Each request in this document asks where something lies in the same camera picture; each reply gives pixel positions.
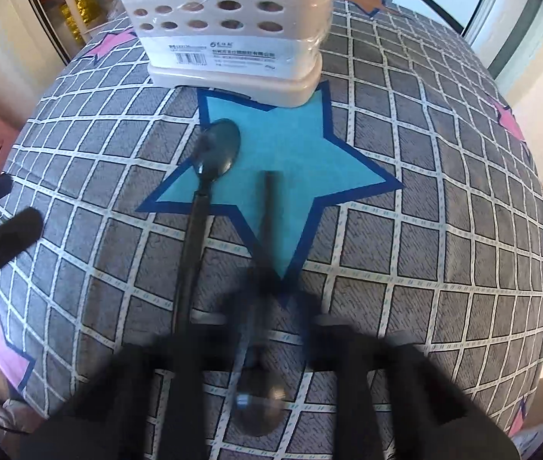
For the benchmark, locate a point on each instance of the grey checked tablecloth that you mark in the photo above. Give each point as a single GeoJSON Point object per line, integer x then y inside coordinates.
{"type": "Point", "coordinates": [412, 207]}

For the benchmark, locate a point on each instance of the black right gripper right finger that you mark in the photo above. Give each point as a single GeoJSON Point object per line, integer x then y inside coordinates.
{"type": "Point", "coordinates": [337, 347]}

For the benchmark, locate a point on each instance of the black spoon dark handle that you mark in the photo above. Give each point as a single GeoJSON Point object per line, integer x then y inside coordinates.
{"type": "Point", "coordinates": [260, 392]}

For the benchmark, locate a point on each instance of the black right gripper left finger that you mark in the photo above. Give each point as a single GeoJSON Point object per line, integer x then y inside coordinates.
{"type": "Point", "coordinates": [199, 348]}

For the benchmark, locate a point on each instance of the white plastic utensil holder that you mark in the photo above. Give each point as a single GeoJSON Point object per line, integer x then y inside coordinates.
{"type": "Point", "coordinates": [268, 51]}

